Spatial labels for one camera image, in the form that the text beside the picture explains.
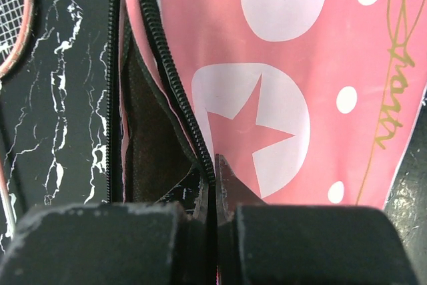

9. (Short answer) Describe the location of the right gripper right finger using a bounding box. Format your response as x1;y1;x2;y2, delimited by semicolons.
215;155;418;284

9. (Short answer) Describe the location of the pink sport racket bag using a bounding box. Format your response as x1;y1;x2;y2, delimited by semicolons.
121;0;426;208

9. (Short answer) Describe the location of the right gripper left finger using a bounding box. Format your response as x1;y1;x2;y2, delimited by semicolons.
1;168;214;284

